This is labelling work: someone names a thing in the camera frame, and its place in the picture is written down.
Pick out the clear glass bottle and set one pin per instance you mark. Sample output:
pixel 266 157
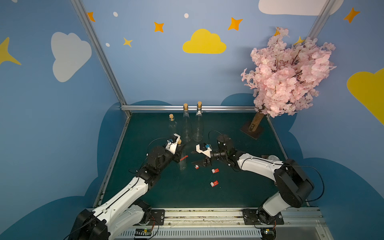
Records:
pixel 199 131
pixel 183 164
pixel 173 126
pixel 187 132

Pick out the right aluminium frame post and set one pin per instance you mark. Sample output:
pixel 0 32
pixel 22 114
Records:
pixel 321 19

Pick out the left small circuit board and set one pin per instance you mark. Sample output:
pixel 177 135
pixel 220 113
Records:
pixel 143 233

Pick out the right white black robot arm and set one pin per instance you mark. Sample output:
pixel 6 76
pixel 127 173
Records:
pixel 219 186

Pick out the right small circuit board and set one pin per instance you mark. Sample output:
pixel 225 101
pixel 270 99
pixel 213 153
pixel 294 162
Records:
pixel 268 234

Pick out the aluminium frame post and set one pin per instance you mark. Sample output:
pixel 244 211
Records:
pixel 88 26
pixel 321 19

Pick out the small circuit board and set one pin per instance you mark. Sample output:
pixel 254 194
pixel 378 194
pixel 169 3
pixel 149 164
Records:
pixel 143 233
pixel 268 234

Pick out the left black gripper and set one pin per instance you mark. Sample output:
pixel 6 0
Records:
pixel 177 153

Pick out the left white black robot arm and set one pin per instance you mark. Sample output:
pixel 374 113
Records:
pixel 126 209

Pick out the left aluminium frame post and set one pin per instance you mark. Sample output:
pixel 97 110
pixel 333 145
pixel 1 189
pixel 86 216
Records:
pixel 88 26

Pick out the pink artificial blossom tree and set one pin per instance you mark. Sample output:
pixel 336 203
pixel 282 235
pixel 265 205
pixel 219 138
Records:
pixel 284 80

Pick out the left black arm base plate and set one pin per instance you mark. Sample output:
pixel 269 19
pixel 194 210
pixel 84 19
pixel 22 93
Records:
pixel 155 216

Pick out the aluminium front rail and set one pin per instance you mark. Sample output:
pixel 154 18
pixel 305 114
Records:
pixel 228 224

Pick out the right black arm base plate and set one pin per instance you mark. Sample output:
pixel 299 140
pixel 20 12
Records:
pixel 261 217

